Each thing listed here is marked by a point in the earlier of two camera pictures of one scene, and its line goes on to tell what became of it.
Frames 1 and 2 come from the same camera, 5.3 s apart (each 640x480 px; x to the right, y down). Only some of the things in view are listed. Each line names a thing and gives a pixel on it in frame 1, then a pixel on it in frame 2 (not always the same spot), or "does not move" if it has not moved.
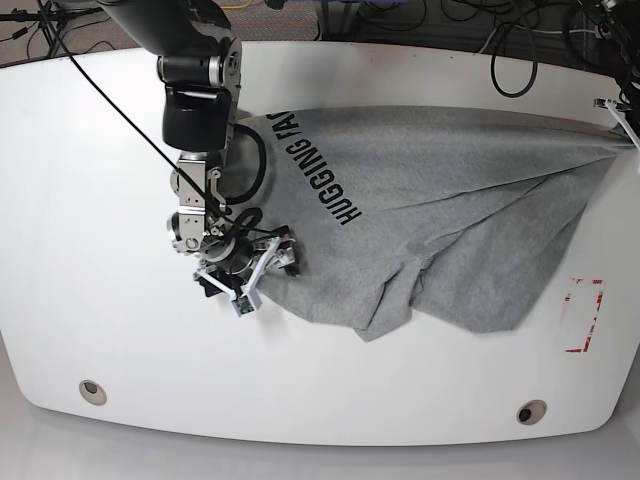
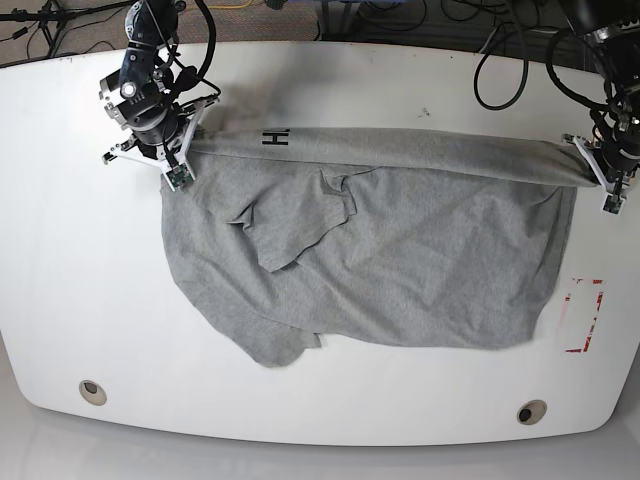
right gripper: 614,105 -> 611,167
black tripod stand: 51,19 does not move
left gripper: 236,265 -> 166,139
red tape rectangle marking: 598,303 does not move
